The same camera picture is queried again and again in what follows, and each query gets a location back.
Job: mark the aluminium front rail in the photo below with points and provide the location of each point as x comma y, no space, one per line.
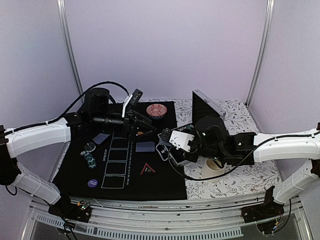
201,219

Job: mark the red triangular all-in marker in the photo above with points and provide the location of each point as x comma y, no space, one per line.
147,169

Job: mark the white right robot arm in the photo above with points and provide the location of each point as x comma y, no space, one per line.
249,148

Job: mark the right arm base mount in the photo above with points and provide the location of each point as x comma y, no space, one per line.
268,209

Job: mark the clear acrylic dealer button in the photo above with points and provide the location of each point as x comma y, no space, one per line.
89,147

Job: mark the green blue poker chip stack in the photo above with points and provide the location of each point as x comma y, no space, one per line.
91,162

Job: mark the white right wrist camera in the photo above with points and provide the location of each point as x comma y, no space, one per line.
181,140

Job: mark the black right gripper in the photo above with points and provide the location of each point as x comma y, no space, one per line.
184,156

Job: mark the floral white tablecloth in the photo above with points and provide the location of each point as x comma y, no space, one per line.
245,180

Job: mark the black poker table mat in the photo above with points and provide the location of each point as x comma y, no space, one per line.
118,171

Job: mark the white ceramic mug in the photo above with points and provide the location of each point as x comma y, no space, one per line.
212,168

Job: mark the right aluminium frame post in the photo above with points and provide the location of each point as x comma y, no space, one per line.
270,4

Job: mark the dealt blue card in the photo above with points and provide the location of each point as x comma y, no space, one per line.
100,138
145,147

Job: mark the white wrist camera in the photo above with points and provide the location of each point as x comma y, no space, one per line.
131,101
181,140

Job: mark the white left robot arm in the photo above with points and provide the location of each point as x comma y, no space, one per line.
95,115

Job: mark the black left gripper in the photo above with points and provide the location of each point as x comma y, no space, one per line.
130,117

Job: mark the purple small blind button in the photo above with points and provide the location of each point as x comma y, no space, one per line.
93,183

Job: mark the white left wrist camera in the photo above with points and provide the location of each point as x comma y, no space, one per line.
131,101

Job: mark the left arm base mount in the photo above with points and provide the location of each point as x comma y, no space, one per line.
66,210

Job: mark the red patterned ceramic bowl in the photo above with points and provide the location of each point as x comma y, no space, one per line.
156,111

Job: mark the left aluminium frame post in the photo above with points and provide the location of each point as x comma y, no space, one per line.
62,13

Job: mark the blue playing card deck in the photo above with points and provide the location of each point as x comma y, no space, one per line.
164,137

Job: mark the aluminium frame post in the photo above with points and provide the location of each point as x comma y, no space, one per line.
62,13
270,4

